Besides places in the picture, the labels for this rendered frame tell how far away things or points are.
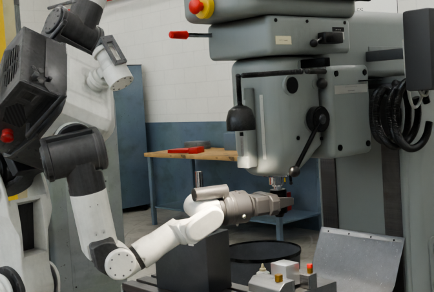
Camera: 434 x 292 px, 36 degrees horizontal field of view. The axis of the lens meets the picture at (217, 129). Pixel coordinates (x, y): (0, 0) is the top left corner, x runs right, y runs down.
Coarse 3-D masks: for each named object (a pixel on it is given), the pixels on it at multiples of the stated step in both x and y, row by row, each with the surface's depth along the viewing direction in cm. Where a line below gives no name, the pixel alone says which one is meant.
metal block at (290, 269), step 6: (276, 264) 186; (282, 264) 185; (288, 264) 185; (294, 264) 186; (276, 270) 186; (282, 270) 184; (288, 270) 184; (294, 270) 186; (288, 276) 184; (294, 276) 186; (294, 282) 186
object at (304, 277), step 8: (304, 272) 188; (304, 280) 186; (312, 280) 185; (320, 280) 194; (328, 280) 193; (296, 288) 187; (304, 288) 187; (312, 288) 185; (320, 288) 188; (328, 288) 190
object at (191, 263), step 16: (208, 240) 207; (224, 240) 214; (176, 256) 214; (192, 256) 210; (208, 256) 207; (224, 256) 213; (160, 272) 219; (176, 272) 215; (192, 272) 210; (208, 272) 207; (224, 272) 213; (176, 288) 215; (192, 288) 211; (208, 288) 207; (224, 288) 213
